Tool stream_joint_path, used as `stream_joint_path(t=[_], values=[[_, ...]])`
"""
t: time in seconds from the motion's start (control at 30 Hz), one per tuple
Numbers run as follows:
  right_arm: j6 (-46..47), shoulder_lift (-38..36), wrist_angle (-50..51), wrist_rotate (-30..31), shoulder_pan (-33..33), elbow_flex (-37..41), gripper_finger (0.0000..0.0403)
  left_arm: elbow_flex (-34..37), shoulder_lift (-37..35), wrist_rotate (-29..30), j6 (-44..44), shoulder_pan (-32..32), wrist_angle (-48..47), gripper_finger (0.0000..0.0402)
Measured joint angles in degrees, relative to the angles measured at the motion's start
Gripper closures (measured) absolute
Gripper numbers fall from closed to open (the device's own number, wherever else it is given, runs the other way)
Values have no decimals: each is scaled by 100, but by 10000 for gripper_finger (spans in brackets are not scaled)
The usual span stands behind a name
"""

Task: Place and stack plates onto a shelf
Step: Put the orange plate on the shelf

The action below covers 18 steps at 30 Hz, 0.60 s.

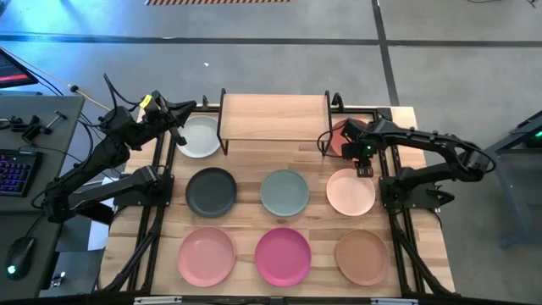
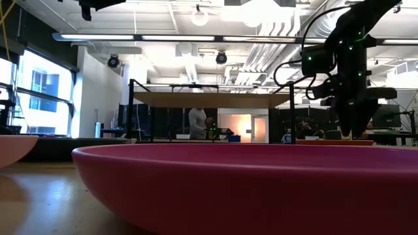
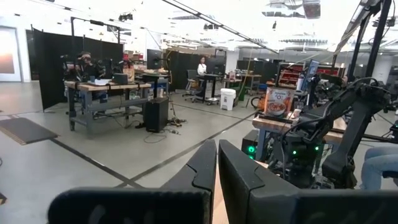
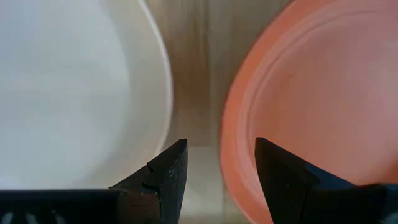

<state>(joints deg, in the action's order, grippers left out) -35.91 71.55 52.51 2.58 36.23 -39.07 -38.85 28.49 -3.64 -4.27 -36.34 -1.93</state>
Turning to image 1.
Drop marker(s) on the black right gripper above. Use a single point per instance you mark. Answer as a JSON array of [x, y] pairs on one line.
[[353, 131]]

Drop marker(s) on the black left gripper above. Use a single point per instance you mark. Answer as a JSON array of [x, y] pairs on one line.
[[156, 125]]

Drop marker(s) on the light grey plate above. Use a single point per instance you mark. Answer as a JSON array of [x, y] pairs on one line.
[[201, 140]]

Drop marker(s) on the pale peach plate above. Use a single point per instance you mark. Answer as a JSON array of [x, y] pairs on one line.
[[350, 195]]

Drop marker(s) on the terracotta plate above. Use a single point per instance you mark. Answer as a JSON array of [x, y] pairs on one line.
[[336, 140]]

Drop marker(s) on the dark grey plate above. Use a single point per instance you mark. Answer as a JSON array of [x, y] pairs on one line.
[[211, 192]]

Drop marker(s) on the sage green plate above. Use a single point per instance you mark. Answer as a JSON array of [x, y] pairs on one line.
[[284, 192]]

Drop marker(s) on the tan brown plate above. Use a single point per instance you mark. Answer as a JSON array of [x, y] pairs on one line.
[[362, 257]]

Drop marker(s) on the magenta plate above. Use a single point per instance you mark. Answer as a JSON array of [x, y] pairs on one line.
[[283, 256]]

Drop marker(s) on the light pink plate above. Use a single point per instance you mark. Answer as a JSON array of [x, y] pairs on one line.
[[206, 256]]

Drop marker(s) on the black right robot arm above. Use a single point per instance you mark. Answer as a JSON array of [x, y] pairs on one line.
[[423, 140]]

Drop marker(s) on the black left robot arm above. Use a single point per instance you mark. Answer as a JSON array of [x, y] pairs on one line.
[[106, 152]]

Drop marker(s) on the wooden shelf with black legs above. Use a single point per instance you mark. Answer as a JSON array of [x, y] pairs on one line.
[[271, 118]]

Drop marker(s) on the black table clamp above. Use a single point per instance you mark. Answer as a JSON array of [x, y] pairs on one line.
[[205, 103], [337, 101]]

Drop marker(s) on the grey desk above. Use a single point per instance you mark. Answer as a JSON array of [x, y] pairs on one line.
[[63, 140]]

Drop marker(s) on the white paper sheet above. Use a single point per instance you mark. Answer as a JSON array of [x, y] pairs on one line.
[[97, 237]]

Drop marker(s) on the black clamp tool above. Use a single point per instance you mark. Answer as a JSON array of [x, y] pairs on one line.
[[31, 129]]

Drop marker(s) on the blue-grey metal cart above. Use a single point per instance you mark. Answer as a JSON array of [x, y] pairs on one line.
[[525, 190]]

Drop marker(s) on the black backlit keyboard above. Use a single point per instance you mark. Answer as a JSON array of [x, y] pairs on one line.
[[17, 173]]

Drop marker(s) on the black computer monitor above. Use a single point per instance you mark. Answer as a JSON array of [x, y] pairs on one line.
[[14, 72]]

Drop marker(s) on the black device with green light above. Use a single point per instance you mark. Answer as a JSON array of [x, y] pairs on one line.
[[535, 137]]

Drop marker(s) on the small silver clip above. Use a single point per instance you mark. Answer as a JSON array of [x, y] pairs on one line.
[[57, 279]]

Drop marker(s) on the black computer mouse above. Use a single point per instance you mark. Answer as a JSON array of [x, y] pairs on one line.
[[19, 258]]

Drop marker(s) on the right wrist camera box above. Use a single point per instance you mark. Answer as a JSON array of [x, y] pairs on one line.
[[366, 152]]

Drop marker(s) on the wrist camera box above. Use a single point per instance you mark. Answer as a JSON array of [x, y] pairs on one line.
[[366, 152], [158, 101]]

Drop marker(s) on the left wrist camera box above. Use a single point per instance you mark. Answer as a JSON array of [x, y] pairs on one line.
[[158, 101]]

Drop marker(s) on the black aluminium table frame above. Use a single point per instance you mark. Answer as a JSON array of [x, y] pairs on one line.
[[360, 111]]

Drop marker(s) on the silver metal bracket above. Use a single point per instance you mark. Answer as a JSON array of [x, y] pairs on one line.
[[156, 300], [394, 301]]

